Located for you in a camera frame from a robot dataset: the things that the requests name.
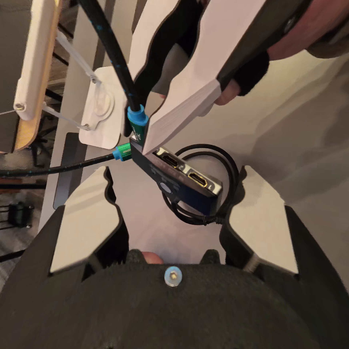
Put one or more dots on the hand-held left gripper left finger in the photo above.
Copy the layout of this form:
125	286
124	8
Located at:
84	220

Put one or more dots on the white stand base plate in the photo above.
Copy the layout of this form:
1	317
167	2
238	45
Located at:
103	136

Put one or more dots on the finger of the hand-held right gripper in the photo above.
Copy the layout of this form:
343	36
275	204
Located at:
218	41
147	35

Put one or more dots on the black port adapter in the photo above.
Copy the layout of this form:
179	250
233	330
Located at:
190	201

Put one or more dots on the person's right hand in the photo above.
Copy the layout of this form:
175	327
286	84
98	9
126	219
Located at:
313	27

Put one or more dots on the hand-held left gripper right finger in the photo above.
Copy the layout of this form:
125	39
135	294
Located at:
261	226

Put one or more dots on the white stand bar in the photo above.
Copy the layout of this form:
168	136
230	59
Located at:
35	54

